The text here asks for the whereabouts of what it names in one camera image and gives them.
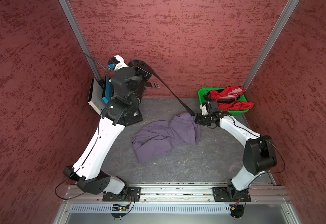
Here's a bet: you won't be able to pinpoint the green plastic basket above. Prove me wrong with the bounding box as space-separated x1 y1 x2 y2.
198 86 254 116

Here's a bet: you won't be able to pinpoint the purple trousers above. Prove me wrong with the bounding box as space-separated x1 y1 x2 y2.
132 113 201 164

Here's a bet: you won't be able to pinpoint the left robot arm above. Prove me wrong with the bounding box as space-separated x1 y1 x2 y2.
64 57 153 201

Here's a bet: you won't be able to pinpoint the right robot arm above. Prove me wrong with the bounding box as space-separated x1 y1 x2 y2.
195 113 277 202

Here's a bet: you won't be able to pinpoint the teal book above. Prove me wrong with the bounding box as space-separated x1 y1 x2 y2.
102 76 114 104

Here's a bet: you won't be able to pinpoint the red garment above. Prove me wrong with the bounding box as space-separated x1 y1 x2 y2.
206 86 255 111

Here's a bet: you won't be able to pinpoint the black file rack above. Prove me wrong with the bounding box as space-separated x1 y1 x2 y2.
100 77 144 126

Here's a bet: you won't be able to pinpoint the grey white book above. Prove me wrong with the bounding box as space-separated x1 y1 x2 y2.
87 78 106 115

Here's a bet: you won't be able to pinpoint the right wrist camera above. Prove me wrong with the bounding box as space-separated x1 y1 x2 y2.
199 100 221 115

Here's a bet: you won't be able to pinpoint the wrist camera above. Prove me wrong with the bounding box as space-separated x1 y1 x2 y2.
199 100 221 115
107 55 128 71

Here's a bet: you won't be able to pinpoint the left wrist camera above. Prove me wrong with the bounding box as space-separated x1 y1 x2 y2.
107 55 128 71

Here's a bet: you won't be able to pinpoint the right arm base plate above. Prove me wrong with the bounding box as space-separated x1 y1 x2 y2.
212 187 251 203

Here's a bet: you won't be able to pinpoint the aluminium rail frame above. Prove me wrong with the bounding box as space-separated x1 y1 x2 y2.
54 183 300 224

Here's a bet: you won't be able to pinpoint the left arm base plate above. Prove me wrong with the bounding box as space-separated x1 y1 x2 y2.
102 186 141 202

